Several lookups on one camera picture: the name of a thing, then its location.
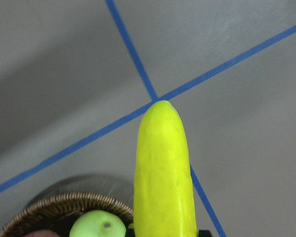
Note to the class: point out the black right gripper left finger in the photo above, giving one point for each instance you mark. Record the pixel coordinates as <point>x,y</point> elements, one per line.
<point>130,232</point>

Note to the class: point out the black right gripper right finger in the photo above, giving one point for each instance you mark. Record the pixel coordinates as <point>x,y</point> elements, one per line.
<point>205,233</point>

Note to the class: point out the bright yellow-green banana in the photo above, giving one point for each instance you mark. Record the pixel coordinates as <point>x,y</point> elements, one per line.
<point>163,189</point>

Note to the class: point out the brown wicker basket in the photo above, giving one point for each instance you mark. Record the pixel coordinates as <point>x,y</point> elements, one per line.
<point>59,212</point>

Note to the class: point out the green apple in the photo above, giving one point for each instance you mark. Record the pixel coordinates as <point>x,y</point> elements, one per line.
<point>98,223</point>

